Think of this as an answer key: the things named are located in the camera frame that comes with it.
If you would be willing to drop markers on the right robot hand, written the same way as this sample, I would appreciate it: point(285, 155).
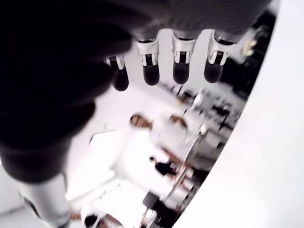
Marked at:
point(59, 71)

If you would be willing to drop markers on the standing person beige trousers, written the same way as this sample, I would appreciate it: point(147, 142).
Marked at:
point(166, 133)

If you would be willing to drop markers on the person in dark top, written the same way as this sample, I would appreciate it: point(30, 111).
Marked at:
point(165, 167)

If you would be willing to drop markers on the seated person white shirt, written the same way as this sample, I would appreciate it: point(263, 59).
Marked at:
point(95, 218)

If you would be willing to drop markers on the black monitor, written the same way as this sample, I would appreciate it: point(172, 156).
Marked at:
point(150, 200)

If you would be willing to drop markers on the black metal rack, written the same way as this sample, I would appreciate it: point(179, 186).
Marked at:
point(249, 59)

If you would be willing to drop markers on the beige plush toy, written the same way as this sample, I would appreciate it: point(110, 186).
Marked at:
point(249, 46)

